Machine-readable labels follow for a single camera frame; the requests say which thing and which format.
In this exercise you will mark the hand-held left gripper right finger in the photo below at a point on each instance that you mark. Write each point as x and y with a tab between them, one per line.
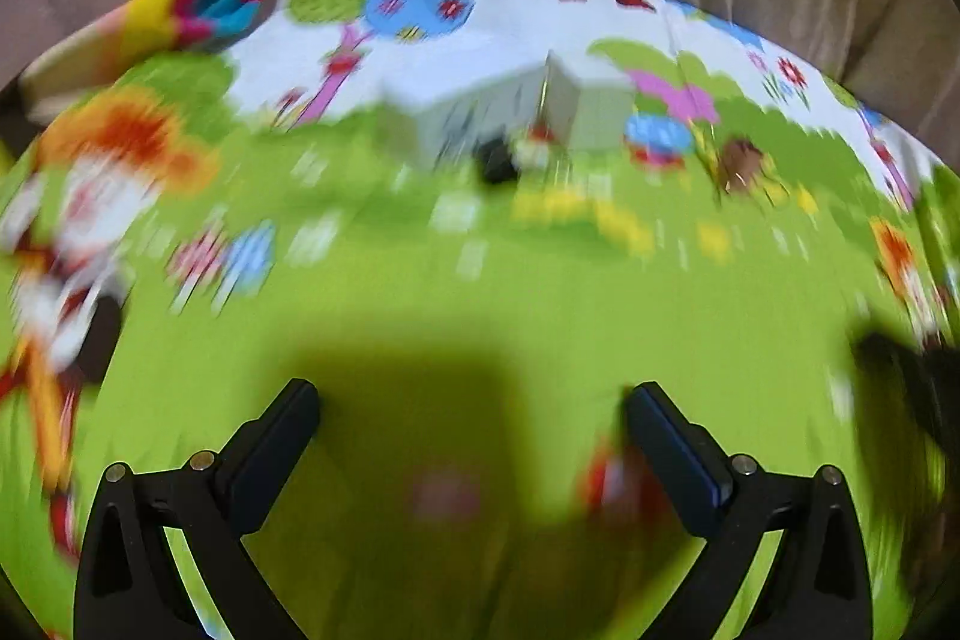
679	456

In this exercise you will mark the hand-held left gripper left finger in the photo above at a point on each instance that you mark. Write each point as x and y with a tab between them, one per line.
274	452

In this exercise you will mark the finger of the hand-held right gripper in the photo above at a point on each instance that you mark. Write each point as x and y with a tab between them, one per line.
911	385

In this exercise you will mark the cartoon printed green blanket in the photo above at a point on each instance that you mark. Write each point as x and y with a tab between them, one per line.
487	280

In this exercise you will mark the black box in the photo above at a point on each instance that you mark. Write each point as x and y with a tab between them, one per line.
498	162

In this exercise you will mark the white marbled box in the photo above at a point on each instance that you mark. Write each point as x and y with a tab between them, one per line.
596	108

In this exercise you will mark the large white barcode box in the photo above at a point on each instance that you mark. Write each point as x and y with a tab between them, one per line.
465	115

